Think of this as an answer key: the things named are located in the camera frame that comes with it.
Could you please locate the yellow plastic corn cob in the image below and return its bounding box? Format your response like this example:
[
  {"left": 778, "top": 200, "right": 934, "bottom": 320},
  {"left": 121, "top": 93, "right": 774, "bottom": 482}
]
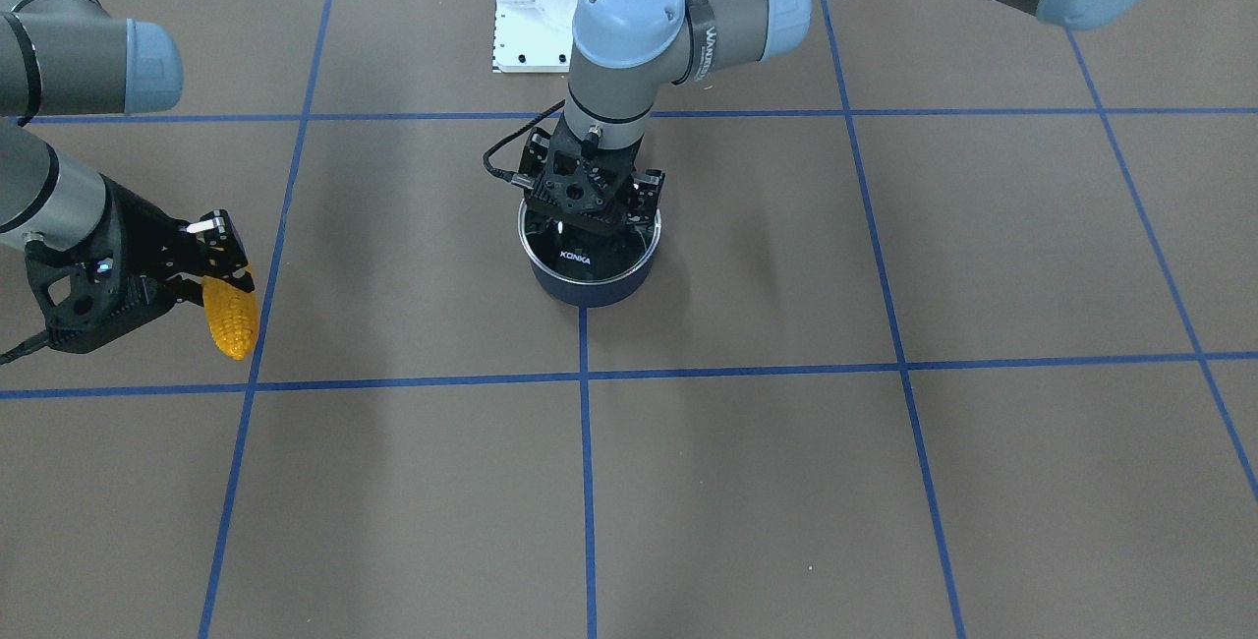
[{"left": 200, "top": 275, "right": 260, "bottom": 361}]

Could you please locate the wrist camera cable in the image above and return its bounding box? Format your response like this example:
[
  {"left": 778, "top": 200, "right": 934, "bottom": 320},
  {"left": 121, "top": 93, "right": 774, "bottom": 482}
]
[
  {"left": 482, "top": 98, "right": 571, "bottom": 192},
  {"left": 0, "top": 325, "right": 55, "bottom": 367}
]

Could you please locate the glass lid purple knob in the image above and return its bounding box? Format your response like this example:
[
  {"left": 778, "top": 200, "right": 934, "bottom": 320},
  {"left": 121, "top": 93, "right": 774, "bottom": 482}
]
[{"left": 517, "top": 206, "right": 663, "bottom": 286}]

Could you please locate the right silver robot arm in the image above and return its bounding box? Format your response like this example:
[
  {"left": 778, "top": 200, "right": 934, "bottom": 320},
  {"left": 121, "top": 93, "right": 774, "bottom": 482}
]
[{"left": 1, "top": 0, "right": 260, "bottom": 364}]

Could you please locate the dark blue saucepan purple handle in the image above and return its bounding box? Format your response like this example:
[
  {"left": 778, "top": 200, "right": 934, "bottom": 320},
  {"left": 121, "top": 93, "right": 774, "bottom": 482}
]
[{"left": 517, "top": 203, "right": 663, "bottom": 308}]

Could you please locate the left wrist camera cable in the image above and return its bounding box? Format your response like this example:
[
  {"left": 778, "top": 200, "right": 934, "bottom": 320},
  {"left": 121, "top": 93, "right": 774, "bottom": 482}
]
[{"left": 482, "top": 98, "right": 571, "bottom": 192}]

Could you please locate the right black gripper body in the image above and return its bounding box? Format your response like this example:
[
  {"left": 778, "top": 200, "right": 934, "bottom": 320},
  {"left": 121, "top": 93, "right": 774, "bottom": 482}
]
[{"left": 26, "top": 179, "right": 190, "bottom": 353}]

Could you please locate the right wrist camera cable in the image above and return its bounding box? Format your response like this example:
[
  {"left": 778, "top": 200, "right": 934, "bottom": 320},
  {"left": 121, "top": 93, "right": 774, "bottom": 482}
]
[{"left": 0, "top": 325, "right": 55, "bottom": 367}]

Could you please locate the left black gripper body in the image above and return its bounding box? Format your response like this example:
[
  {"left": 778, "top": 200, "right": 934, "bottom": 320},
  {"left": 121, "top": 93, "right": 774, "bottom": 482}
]
[{"left": 520, "top": 127, "right": 642, "bottom": 235}]

